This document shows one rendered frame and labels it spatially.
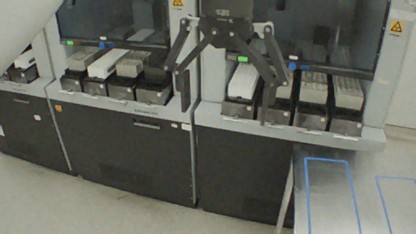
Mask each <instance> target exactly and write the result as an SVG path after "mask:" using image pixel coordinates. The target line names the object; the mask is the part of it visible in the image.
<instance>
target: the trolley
mask: <svg viewBox="0 0 416 234"><path fill-rule="evenodd" d="M292 188H293V202H292V203H293V231H292V232H293V234H416V161H415V160H414V157H413V155H408V154H394V153H389V154H388V153H382V152H377V151H375V152H371V151H365V150H353V149H341V148H336V149H335V148H328V147H322V146H316V145H297V144H293V146H292V155H291V158H290V163H289V168H288V174H287V179H286V184H285V189H284V194H283V196H282V201H281V205H280V209H279V217H278V220H277V221H276V225H275V233H274V234H280V233H281V231H282V227H283V224H284V217H285V213H286V210H287V209H288V203H289V198H290V194H291V190H292Z"/></svg>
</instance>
